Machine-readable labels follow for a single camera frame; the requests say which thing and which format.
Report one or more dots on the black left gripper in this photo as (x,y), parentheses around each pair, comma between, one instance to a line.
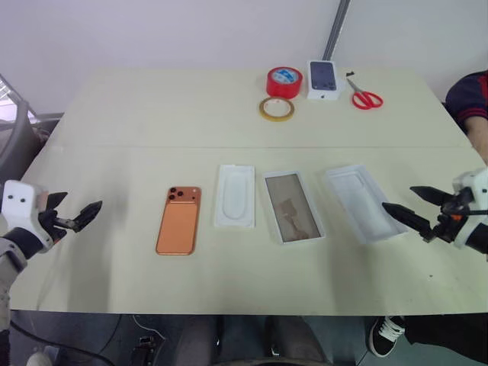
(51,225)

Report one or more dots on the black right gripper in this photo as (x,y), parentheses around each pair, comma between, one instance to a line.
(448,223)

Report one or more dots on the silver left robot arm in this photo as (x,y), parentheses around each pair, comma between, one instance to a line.
(15,248)

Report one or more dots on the white phone box base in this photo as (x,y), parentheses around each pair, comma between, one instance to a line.
(360,202)

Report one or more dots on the white box lid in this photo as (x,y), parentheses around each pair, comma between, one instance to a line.
(293,207)

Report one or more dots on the white printed phone box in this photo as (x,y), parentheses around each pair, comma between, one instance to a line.
(323,78)

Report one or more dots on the orange smartphone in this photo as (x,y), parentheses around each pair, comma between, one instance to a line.
(178,225)

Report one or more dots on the person in dark shirt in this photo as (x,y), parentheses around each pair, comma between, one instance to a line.
(470,101)

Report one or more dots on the dark trouser leg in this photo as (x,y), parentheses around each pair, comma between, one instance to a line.
(446,329)

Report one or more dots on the black sneaker white laces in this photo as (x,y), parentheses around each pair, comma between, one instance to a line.
(383,337)

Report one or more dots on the small black clip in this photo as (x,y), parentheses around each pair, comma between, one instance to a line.
(350,72)

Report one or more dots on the black floor device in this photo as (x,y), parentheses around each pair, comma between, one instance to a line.
(145,350)

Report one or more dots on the white moulded insert tray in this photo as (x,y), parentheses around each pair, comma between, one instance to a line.
(234,196)

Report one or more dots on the red tape roll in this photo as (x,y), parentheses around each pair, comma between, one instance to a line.
(284,85)

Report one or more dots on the yellow clear tape roll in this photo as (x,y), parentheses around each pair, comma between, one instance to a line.
(263,112)

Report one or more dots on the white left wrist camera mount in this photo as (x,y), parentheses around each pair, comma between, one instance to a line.
(19,206)

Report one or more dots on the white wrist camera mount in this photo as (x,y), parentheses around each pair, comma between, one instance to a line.
(472,202)
(19,206)

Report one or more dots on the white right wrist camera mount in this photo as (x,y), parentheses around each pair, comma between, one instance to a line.
(472,202)

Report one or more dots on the grey curved metal frame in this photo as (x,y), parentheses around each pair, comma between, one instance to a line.
(17,122)

